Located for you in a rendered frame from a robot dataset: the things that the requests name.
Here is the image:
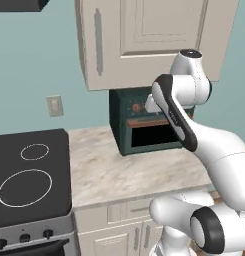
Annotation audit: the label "pale wall socket plate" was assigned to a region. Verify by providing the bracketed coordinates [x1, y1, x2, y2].
[45, 94, 65, 118]

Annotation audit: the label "grey wall cupboard door handle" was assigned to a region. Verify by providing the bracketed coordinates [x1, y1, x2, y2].
[93, 7, 105, 77]

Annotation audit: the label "grey drawer handle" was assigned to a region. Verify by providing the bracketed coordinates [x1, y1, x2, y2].
[129, 206, 152, 214]

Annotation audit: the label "black oven door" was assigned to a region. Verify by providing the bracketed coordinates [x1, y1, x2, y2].
[0, 238, 71, 256]

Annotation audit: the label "brown toaster oven door handle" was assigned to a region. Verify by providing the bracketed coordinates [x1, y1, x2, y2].
[126, 118, 171, 129]

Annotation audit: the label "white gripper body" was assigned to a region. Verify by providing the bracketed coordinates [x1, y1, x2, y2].
[144, 94, 162, 114]

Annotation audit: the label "cream wall cupboard door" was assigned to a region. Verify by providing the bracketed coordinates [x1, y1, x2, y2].
[82, 0, 240, 92]

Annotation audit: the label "black hob stove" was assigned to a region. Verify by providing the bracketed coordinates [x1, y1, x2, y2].
[0, 128, 79, 256]

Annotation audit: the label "black stove knob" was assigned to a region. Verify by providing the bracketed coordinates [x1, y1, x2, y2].
[18, 233, 32, 244]
[0, 237, 9, 251]
[42, 228, 55, 240]

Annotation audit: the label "cream drawer front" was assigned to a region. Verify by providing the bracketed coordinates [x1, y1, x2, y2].
[106, 197, 156, 225]

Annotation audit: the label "dark green toaster oven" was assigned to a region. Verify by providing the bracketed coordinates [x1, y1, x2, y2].
[108, 86, 196, 157]

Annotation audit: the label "grey base cupboard door handle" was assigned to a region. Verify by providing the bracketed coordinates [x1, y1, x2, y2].
[143, 224, 151, 250]
[133, 226, 141, 252]

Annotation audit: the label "dark range hood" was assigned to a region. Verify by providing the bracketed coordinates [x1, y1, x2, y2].
[0, 0, 51, 14]

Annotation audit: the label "cream base cupboard door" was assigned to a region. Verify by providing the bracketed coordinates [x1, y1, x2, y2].
[78, 221, 144, 256]
[140, 219, 166, 256]

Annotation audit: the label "cream wall cupboard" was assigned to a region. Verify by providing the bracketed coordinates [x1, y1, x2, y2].
[74, 0, 240, 92]

